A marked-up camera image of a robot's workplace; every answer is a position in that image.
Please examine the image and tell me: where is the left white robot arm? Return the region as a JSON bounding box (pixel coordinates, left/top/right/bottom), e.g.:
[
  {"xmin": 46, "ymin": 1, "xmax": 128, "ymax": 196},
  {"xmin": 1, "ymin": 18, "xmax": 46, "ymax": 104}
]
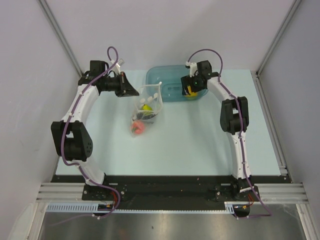
[{"xmin": 50, "ymin": 59, "xmax": 139, "ymax": 200}]

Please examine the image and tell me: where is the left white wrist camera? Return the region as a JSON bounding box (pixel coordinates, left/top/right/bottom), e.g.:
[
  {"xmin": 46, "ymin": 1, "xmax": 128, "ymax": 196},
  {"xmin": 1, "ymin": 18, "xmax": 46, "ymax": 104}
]
[{"xmin": 110, "ymin": 58, "xmax": 125, "ymax": 75}]

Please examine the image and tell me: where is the teal plastic bin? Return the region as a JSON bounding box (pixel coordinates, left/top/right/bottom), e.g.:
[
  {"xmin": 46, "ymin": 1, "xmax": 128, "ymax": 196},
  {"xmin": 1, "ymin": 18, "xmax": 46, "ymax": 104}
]
[{"xmin": 145, "ymin": 65, "xmax": 208, "ymax": 102}]

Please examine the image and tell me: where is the green pear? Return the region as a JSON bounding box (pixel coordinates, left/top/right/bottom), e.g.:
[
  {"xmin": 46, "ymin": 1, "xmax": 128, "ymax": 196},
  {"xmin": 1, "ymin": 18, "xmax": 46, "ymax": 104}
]
[{"xmin": 140, "ymin": 104, "xmax": 153, "ymax": 115}]

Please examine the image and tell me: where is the peach fruit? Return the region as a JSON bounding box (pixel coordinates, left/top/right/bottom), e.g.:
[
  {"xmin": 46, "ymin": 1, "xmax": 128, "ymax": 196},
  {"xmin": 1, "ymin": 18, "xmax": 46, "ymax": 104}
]
[{"xmin": 131, "ymin": 120, "xmax": 146, "ymax": 135}]

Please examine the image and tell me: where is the white slotted cable duct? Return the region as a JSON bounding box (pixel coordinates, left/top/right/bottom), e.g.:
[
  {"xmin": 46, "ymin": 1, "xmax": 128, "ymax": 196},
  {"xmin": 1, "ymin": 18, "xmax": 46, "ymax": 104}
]
[{"xmin": 46, "ymin": 203, "xmax": 234, "ymax": 214}]

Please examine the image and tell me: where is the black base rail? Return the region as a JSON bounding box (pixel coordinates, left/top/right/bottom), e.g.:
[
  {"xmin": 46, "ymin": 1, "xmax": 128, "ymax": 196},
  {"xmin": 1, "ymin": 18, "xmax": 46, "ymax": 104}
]
[{"xmin": 51, "ymin": 175, "xmax": 292, "ymax": 211}]

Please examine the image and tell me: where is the black grape bunch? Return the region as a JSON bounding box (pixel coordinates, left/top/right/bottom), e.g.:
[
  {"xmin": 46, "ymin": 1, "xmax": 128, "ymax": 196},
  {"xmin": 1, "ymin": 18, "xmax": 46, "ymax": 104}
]
[{"xmin": 135, "ymin": 111, "xmax": 157, "ymax": 124}]

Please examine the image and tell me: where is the clear dotted zip bag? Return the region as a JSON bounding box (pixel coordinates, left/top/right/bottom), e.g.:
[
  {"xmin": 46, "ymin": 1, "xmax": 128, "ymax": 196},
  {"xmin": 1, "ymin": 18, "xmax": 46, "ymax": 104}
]
[{"xmin": 130, "ymin": 81, "xmax": 163, "ymax": 137}]

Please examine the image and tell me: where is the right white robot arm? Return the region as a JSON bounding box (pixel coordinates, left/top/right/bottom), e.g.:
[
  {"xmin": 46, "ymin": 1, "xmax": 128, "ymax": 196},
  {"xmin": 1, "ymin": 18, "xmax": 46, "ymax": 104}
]
[{"xmin": 181, "ymin": 60, "xmax": 252, "ymax": 201}]

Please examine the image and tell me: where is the orange fruit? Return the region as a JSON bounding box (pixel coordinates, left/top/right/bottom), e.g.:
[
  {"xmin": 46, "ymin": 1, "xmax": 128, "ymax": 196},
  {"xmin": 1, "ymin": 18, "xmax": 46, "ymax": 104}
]
[{"xmin": 184, "ymin": 85, "xmax": 198, "ymax": 101}]

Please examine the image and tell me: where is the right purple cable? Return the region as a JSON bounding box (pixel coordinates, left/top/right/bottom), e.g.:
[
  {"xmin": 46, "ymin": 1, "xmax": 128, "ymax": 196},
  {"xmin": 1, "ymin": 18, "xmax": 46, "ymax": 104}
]
[{"xmin": 186, "ymin": 48, "xmax": 272, "ymax": 221}]

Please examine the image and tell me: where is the purple cable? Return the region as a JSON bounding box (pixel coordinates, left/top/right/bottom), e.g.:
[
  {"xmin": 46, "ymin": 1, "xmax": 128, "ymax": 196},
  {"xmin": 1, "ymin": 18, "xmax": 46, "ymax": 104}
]
[
  {"xmin": 186, "ymin": 48, "xmax": 272, "ymax": 221},
  {"xmin": 48, "ymin": 46, "xmax": 121, "ymax": 226}
]

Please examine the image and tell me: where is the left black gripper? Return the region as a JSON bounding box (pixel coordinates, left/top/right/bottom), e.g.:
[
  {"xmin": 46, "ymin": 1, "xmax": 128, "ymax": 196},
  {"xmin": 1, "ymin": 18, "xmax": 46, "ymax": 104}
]
[{"xmin": 102, "ymin": 72, "xmax": 139, "ymax": 98}]

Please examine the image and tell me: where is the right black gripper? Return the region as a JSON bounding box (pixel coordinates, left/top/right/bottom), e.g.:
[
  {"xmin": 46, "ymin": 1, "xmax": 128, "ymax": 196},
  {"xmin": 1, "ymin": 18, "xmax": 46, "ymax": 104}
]
[{"xmin": 181, "ymin": 73, "xmax": 205, "ymax": 96}]

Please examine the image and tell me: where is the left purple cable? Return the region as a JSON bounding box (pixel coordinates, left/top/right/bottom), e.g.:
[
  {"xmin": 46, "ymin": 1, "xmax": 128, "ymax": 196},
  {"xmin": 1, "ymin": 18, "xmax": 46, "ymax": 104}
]
[{"xmin": 48, "ymin": 46, "xmax": 121, "ymax": 226}]

